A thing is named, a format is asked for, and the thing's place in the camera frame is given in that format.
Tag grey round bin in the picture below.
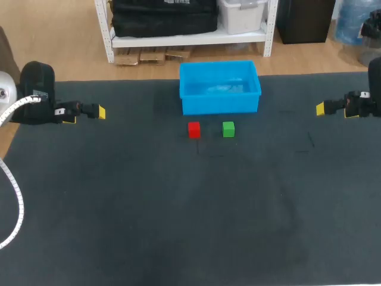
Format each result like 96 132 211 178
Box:
358 38 381 67

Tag blue wrapped roll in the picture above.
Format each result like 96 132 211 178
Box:
333 0 381 46

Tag red cube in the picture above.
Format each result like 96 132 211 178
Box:
188 121 201 139

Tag black fabric bag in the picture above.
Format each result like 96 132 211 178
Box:
111 0 220 39

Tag black cabinet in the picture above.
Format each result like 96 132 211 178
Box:
276 0 337 45

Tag white cable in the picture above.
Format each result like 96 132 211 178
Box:
0 95 42 250

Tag white plastic storage box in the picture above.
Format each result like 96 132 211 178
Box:
218 0 268 35

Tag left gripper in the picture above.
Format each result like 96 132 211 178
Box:
11 61 107 126

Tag green cube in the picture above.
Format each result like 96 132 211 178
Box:
222 120 236 139

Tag white metal shelf rack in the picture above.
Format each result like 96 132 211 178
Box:
94 0 279 64

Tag flattened cardboard pieces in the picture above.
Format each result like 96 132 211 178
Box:
114 45 193 67

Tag blue plastic bin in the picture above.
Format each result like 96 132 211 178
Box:
179 60 263 117

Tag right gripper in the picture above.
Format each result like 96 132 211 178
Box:
316 57 381 119

